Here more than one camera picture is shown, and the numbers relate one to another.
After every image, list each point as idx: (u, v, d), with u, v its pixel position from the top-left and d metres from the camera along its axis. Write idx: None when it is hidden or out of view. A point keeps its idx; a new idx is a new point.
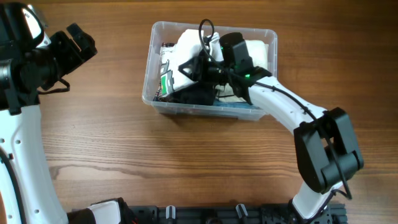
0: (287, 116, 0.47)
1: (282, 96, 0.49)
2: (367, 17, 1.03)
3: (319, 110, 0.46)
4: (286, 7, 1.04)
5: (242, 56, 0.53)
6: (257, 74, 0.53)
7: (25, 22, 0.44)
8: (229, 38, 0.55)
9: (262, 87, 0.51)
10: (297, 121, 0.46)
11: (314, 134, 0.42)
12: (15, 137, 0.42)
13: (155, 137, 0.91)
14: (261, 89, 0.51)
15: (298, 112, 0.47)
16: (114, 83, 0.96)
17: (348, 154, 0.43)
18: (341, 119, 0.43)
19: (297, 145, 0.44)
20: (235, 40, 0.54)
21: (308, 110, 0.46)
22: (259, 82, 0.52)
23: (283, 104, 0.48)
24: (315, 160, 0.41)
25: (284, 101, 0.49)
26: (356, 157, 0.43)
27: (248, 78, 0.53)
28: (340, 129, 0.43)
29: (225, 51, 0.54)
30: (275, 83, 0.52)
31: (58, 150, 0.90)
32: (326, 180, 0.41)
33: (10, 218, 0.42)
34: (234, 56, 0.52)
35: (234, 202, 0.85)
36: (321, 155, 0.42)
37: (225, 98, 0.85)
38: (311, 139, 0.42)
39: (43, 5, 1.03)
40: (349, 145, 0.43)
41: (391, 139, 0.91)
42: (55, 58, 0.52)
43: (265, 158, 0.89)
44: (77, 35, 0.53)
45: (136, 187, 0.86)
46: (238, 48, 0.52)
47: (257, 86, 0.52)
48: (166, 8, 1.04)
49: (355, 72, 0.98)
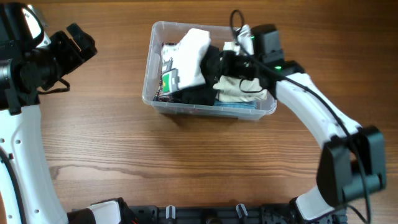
0: (318, 124, 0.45)
1: (314, 99, 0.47)
2: (367, 17, 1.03)
3: (352, 124, 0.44)
4: (286, 7, 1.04)
5: (272, 46, 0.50)
6: (288, 69, 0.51)
7: (26, 21, 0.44)
8: (261, 28, 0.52)
9: (293, 84, 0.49)
10: (328, 131, 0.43)
11: (343, 150, 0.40)
12: (15, 137, 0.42)
13: (155, 137, 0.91)
14: (291, 88, 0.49)
15: (331, 121, 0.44)
16: (114, 83, 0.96)
17: (374, 175, 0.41)
18: (374, 139, 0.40)
19: (322, 157, 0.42)
20: (267, 29, 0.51)
21: (342, 123, 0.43)
22: (290, 78, 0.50)
23: (316, 109, 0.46)
24: (339, 178, 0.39)
25: (317, 106, 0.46)
26: (381, 180, 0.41)
27: (278, 70, 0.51)
28: (372, 149, 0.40)
29: (254, 40, 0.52)
30: (308, 83, 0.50)
31: (58, 150, 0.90)
32: (344, 198, 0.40)
33: (10, 218, 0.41)
34: (263, 45, 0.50)
35: (234, 202, 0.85)
36: (347, 173, 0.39)
37: (225, 97, 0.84)
38: (341, 155, 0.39)
39: (43, 5, 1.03)
40: (377, 166, 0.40)
41: (392, 139, 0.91)
42: (55, 58, 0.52)
43: (265, 158, 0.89)
44: (77, 35, 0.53)
45: (136, 186, 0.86)
46: (269, 38, 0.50)
47: (286, 83, 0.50)
48: (165, 7, 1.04)
49: (355, 72, 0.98)
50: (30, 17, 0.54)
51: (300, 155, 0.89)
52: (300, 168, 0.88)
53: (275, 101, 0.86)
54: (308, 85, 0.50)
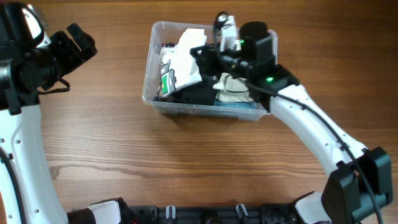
0: (319, 147, 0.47)
1: (313, 117, 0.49)
2: (367, 17, 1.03)
3: (356, 145, 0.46)
4: (286, 7, 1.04)
5: (265, 53, 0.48)
6: (281, 79, 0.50)
7: (25, 20, 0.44)
8: (252, 31, 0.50)
9: (289, 102, 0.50)
10: (332, 156, 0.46)
11: (351, 178, 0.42)
12: (15, 137, 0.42)
13: (155, 137, 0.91)
14: (288, 105, 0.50)
15: (334, 145, 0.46)
16: (114, 83, 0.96)
17: (381, 194, 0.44)
18: (381, 163, 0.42)
19: (330, 184, 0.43)
20: (259, 33, 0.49)
21: (346, 147, 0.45)
22: (285, 95, 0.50)
23: (318, 132, 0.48)
24: (349, 205, 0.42)
25: (317, 127, 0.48)
26: (387, 197, 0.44)
27: (270, 83, 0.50)
28: (379, 172, 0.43)
29: (247, 44, 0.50)
30: (305, 98, 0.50)
31: (58, 150, 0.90)
32: (354, 219, 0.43)
33: (10, 218, 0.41)
34: (256, 53, 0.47)
35: (234, 202, 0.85)
36: (356, 198, 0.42)
37: (225, 97, 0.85)
38: (349, 183, 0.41)
39: (43, 5, 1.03)
40: (384, 186, 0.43)
41: (392, 139, 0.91)
42: (55, 59, 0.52)
43: (265, 158, 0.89)
44: (77, 35, 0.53)
45: (136, 186, 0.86)
46: (261, 45, 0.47)
47: (281, 99, 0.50)
48: (166, 7, 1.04)
49: (355, 72, 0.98)
50: (30, 17, 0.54)
51: (300, 155, 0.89)
52: (300, 168, 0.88)
53: None
54: (304, 101, 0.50)
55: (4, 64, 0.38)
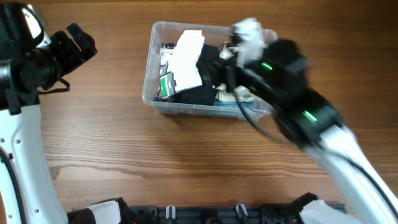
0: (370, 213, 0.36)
1: (363, 175, 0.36)
2: (367, 17, 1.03)
3: None
4: (286, 7, 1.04)
5: (298, 79, 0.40)
6: (323, 116, 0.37)
7: (26, 20, 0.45)
8: (278, 54, 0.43)
9: (336, 157, 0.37)
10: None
11: None
12: (15, 137, 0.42)
13: (155, 137, 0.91)
14: (337, 162, 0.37)
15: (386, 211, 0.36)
16: (114, 83, 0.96)
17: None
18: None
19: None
20: (288, 58, 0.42)
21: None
22: (331, 144, 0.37)
23: (366, 193, 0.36)
24: None
25: (365, 186, 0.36)
26: None
27: (307, 116, 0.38)
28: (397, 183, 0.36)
29: (274, 68, 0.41)
30: (352, 148, 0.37)
31: (58, 150, 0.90)
32: None
33: (10, 218, 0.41)
34: (286, 76, 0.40)
35: (234, 202, 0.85)
36: None
37: (224, 97, 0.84)
38: None
39: (43, 5, 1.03)
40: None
41: (392, 139, 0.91)
42: (54, 58, 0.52)
43: (265, 158, 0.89)
44: (77, 35, 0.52)
45: (136, 186, 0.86)
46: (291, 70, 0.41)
47: (329, 151, 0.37)
48: (166, 7, 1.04)
49: (356, 72, 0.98)
50: None
51: (300, 155, 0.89)
52: (300, 168, 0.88)
53: None
54: (353, 154, 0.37)
55: (4, 63, 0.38)
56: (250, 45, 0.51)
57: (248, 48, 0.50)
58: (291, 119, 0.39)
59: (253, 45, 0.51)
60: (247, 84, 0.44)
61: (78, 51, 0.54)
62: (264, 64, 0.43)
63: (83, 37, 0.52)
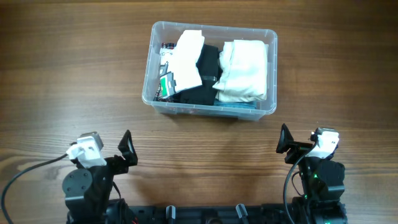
0: None
1: None
2: (367, 17, 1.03)
3: None
4: (286, 7, 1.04)
5: (333, 197, 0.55)
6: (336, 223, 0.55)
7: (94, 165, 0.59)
8: (328, 171, 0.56)
9: None
10: None
11: None
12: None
13: (155, 137, 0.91)
14: None
15: None
16: (114, 83, 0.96)
17: None
18: None
19: None
20: (334, 180, 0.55)
21: None
22: None
23: None
24: None
25: None
26: None
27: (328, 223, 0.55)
28: None
29: (321, 179, 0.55)
30: None
31: (58, 150, 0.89)
32: None
33: None
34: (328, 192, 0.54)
35: (235, 202, 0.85)
36: None
37: (225, 97, 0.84)
38: None
39: (43, 6, 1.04)
40: None
41: (391, 139, 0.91)
42: (104, 178, 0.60)
43: (265, 158, 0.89)
44: (125, 152, 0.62)
45: (136, 187, 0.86)
46: (332, 190, 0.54)
47: None
48: (165, 8, 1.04)
49: (356, 72, 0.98)
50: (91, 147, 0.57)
51: None
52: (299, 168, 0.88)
53: (275, 101, 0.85)
54: None
55: None
56: (328, 144, 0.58)
57: (323, 147, 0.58)
58: (313, 214, 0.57)
59: (329, 146, 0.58)
60: (305, 174, 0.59)
61: (124, 161, 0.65)
62: (315, 173, 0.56)
63: (130, 155, 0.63)
